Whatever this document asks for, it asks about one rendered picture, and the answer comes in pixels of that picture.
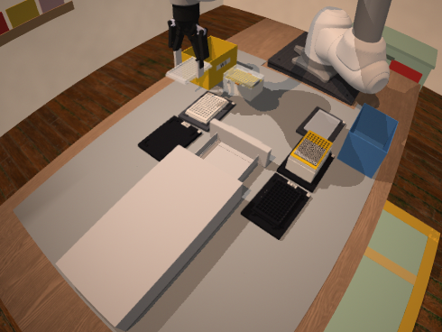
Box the grey flat mat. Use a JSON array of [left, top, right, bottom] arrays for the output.
[[13, 50, 382, 332]]

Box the yellow translucent bin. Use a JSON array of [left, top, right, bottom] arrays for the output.
[[181, 36, 237, 90]]

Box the blue open-top bin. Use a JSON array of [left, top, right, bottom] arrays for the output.
[[337, 103, 399, 178]]

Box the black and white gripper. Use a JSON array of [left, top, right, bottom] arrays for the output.
[[168, 3, 209, 78]]

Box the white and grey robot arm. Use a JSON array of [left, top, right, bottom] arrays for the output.
[[291, 0, 391, 94]]

